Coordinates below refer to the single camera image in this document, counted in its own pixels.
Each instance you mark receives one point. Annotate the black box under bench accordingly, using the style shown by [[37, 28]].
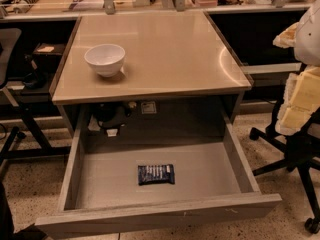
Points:
[[48, 56]]

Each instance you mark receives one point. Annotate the grey office chair left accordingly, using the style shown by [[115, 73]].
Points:
[[8, 40]]

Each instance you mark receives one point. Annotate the blue rxbar blueberry wrapper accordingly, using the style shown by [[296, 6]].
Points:
[[156, 174]]

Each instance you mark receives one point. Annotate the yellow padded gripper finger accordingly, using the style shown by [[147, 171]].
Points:
[[301, 100], [287, 38]]

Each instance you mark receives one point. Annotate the white electrical outlet plate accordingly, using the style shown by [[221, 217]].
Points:
[[148, 107]]

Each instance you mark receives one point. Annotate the black coiled tool on bench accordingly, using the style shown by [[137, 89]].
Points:
[[23, 6]]

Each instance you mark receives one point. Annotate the white ceramic bowl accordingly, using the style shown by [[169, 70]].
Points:
[[106, 59]]

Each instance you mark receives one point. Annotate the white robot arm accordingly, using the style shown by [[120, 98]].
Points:
[[307, 48]]

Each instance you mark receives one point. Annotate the open grey wooden drawer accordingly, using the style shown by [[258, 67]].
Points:
[[100, 193]]

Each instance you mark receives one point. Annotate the black office chair right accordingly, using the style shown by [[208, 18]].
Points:
[[301, 151]]

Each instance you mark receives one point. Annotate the black device under counter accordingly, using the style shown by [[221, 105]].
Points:
[[104, 113]]

